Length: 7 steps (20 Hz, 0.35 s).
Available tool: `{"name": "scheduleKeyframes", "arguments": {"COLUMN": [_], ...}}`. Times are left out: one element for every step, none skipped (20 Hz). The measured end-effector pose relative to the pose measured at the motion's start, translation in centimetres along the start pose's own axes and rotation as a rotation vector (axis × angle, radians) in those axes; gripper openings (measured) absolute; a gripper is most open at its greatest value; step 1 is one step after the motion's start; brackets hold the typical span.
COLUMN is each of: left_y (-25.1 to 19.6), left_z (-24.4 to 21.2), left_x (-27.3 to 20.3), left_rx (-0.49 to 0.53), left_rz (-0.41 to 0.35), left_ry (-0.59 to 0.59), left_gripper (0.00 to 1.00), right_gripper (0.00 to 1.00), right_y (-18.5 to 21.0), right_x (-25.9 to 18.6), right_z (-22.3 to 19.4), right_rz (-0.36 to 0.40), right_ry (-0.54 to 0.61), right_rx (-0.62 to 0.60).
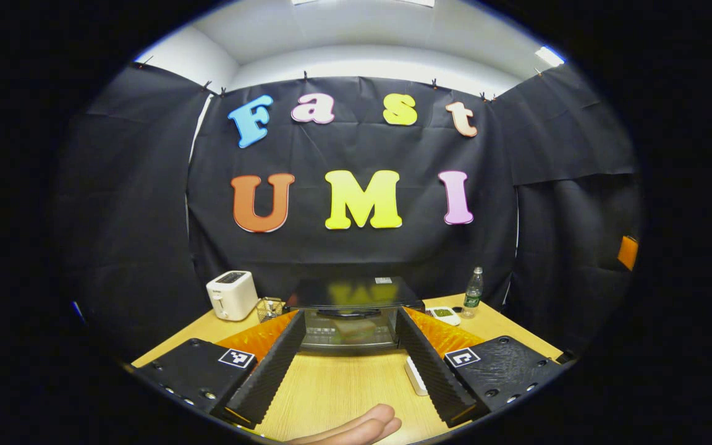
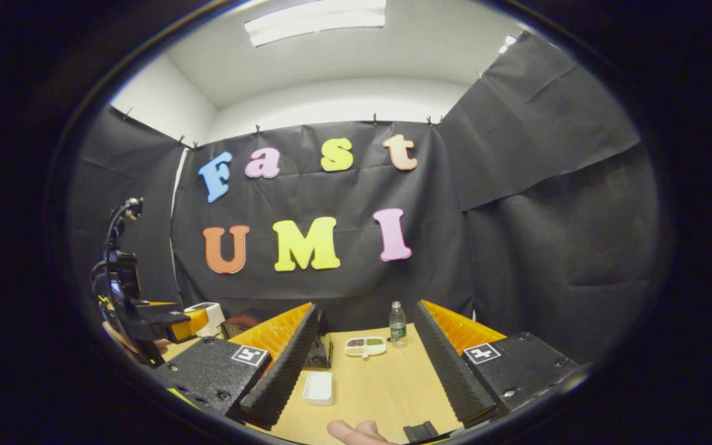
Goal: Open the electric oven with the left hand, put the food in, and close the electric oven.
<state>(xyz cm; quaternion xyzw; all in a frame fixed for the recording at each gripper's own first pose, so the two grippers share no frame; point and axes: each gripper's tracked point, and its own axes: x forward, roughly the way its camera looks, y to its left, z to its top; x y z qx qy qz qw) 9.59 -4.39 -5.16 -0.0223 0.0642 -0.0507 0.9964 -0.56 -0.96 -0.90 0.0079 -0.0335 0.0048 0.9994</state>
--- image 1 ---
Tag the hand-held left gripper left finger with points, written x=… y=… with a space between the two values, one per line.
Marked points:
x=269 y=371

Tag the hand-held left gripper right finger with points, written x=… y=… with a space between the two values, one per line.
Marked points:
x=433 y=371

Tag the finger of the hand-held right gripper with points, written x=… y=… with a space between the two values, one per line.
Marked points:
x=628 y=253

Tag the black electric oven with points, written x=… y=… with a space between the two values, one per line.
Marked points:
x=356 y=293

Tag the small white dish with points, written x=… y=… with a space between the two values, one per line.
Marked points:
x=416 y=377

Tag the white divided snack dish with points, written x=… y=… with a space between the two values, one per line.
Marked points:
x=444 y=315

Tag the white toaster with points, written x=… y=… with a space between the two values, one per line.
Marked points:
x=232 y=295

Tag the clear plastic water bottle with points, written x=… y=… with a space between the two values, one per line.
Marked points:
x=473 y=296

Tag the black backdrop cloth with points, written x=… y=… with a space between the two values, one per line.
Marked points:
x=146 y=216

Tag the small ceiling light panel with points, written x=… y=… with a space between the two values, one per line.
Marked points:
x=549 y=56

